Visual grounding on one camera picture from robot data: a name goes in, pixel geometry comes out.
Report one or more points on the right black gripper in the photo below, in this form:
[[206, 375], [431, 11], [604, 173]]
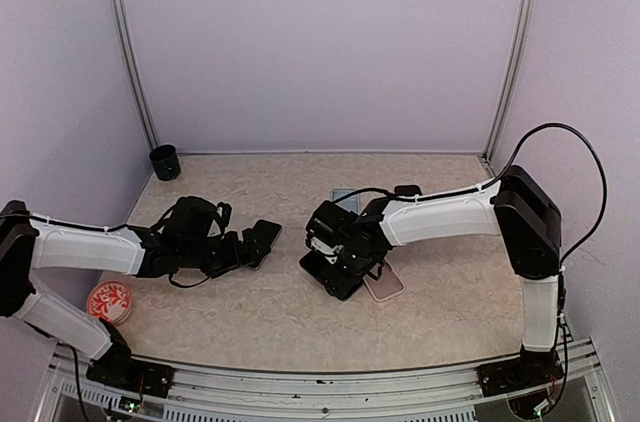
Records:
[[339, 284]]

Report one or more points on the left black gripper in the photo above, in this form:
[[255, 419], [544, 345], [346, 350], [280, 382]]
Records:
[[235, 256]]

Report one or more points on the clear pink phone case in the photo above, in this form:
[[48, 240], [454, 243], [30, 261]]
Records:
[[388, 285]]

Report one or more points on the large black smartphone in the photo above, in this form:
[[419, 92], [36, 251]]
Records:
[[408, 190]]

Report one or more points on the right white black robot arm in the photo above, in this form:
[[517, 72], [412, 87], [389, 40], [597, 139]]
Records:
[[345, 247]]

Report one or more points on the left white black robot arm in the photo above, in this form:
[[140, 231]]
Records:
[[30, 242]]

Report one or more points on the light blue phone case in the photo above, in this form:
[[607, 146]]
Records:
[[346, 199]]

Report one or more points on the dark green cup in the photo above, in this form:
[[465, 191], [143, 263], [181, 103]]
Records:
[[165, 162]]

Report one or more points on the red white round dish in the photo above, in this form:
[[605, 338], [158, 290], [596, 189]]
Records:
[[110, 300]]

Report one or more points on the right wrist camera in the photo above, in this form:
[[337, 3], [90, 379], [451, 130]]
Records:
[[329, 229]]

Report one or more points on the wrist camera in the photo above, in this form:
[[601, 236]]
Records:
[[194, 219], [329, 229]]

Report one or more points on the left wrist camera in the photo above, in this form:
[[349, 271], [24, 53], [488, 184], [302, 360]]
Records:
[[194, 219]]

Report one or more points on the front aluminium rail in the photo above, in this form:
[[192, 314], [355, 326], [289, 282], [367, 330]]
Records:
[[207, 393]]

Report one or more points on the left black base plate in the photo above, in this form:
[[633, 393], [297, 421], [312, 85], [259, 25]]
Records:
[[118, 369]]

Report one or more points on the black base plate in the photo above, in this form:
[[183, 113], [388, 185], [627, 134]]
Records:
[[529, 369], [118, 369]]

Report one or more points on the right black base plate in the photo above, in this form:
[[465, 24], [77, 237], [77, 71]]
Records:
[[529, 369]]

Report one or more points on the left aluminium frame post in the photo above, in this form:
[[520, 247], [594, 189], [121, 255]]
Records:
[[133, 74]]

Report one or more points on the aluminium frame post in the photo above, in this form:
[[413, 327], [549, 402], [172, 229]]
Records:
[[133, 74], [510, 79]]

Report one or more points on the right aluminium frame post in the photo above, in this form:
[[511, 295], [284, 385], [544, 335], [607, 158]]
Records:
[[510, 79]]

